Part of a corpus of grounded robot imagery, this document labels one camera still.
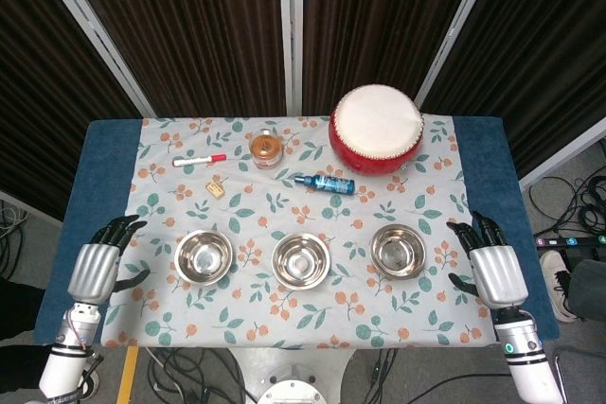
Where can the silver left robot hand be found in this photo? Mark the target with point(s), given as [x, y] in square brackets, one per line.
[92, 271]

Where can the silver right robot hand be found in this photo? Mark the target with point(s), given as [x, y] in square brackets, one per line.
[497, 274]

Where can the steel bowl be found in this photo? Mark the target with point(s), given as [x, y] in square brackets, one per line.
[300, 262]
[203, 257]
[398, 252]

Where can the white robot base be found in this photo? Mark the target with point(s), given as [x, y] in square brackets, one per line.
[289, 390]

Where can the floral tablecloth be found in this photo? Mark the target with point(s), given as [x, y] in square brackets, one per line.
[308, 328]

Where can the white sneaker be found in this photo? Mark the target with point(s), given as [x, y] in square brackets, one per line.
[556, 281]

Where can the person in black clothing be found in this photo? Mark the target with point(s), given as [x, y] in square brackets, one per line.
[19, 309]

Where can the blue table cover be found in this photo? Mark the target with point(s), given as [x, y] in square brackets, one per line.
[94, 186]

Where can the yellow floor tape strip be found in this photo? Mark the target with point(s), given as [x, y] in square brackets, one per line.
[127, 375]

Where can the small tan eraser block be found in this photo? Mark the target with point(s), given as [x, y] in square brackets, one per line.
[217, 190]

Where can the white marker with red cap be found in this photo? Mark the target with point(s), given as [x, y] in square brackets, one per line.
[199, 161]

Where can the brown pleated partition screen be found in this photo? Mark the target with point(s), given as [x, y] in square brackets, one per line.
[38, 92]
[544, 68]
[379, 11]
[189, 21]

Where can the blue spray bottle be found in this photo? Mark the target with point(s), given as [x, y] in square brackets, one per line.
[331, 183]

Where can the red drum with white skin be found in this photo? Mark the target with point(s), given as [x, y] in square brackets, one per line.
[374, 120]

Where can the clear jar with orange contents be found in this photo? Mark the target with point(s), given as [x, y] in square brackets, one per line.
[266, 148]

